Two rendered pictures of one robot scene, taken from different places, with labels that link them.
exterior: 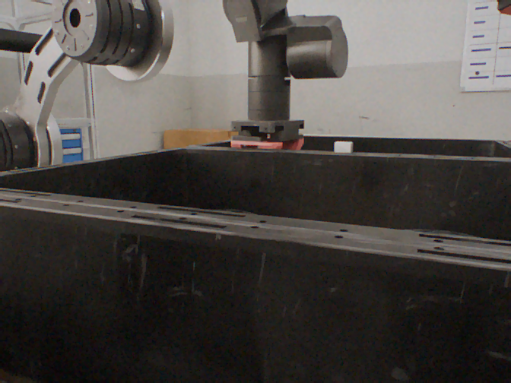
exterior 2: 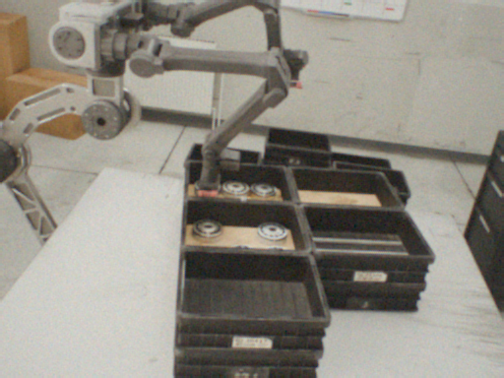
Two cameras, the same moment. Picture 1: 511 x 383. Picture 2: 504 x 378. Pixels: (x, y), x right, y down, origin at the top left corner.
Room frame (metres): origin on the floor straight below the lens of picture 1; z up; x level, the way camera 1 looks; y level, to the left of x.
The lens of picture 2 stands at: (-0.98, 0.72, 1.85)
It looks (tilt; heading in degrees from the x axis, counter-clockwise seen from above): 28 degrees down; 329
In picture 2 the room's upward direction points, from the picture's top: 7 degrees clockwise
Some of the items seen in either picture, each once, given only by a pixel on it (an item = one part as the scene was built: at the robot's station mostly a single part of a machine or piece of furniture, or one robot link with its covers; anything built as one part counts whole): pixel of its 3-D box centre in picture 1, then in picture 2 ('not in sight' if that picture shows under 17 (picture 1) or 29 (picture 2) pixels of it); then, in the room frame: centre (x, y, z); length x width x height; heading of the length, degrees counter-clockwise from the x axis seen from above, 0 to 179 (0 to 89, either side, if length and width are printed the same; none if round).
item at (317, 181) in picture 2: not in sight; (340, 201); (0.43, -0.51, 0.87); 0.40 x 0.30 x 0.11; 67
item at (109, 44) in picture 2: not in sight; (113, 45); (0.53, 0.33, 1.45); 0.09 x 0.08 x 0.12; 147
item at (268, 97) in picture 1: (268, 106); (210, 174); (0.57, -0.02, 0.98); 0.10 x 0.07 x 0.07; 150
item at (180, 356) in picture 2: not in sight; (244, 328); (0.03, 0.09, 0.76); 0.40 x 0.30 x 0.12; 67
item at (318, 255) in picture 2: not in sight; (362, 232); (0.15, -0.40, 0.92); 0.40 x 0.30 x 0.02; 67
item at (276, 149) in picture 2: not in sight; (292, 172); (1.55, -1.06, 0.37); 0.40 x 0.30 x 0.45; 58
